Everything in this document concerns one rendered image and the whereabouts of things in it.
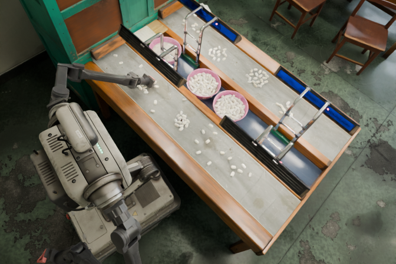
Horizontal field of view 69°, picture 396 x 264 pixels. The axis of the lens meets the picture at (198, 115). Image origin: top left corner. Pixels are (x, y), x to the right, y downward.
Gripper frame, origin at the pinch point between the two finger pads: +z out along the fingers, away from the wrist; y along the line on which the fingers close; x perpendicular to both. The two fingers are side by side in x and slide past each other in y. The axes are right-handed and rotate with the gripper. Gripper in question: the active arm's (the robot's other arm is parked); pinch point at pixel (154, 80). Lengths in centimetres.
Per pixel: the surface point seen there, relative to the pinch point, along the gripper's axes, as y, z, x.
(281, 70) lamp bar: -70, 18, -59
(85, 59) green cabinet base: 47, -23, 15
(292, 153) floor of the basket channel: -111, 32, -15
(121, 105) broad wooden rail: -1.0, -24.9, 20.9
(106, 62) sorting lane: 38.9, -10.1, 10.8
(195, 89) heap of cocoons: -27.0, 15.0, -10.5
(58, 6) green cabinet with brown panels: 47, -60, -22
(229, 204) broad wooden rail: -102, -22, 20
